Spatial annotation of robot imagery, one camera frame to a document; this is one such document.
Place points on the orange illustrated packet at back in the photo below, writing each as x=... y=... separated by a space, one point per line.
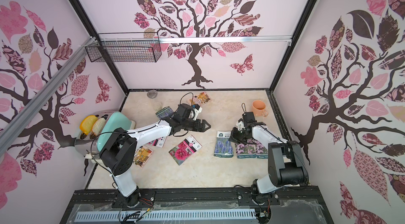
x=200 y=99

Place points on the pink cosmos seed packet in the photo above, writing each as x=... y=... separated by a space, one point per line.
x=245 y=151

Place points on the orange illustrated packet by toaster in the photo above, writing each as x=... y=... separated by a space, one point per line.
x=142 y=156

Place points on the clear glass jar with grains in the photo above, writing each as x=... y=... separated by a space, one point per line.
x=155 y=102

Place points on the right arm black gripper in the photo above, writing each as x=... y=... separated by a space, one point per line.
x=238 y=133

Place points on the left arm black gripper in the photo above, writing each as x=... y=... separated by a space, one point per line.
x=201 y=126

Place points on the white slotted cable duct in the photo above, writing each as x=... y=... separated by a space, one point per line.
x=121 y=217

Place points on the black wire basket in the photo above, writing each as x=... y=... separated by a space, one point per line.
x=125 y=47

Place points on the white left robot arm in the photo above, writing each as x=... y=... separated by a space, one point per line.
x=117 y=148

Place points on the pink rose packet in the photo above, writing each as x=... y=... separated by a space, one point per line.
x=158 y=142
x=185 y=149

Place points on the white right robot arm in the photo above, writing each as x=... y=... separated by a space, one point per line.
x=285 y=160

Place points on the orange ceramic mug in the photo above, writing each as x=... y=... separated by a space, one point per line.
x=259 y=108

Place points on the aluminium rail on wall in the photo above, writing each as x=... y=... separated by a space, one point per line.
x=17 y=125

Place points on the beige toast slice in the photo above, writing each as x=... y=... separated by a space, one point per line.
x=98 y=127

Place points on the lavender seed packet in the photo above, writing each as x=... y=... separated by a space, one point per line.
x=223 y=147
x=165 y=112

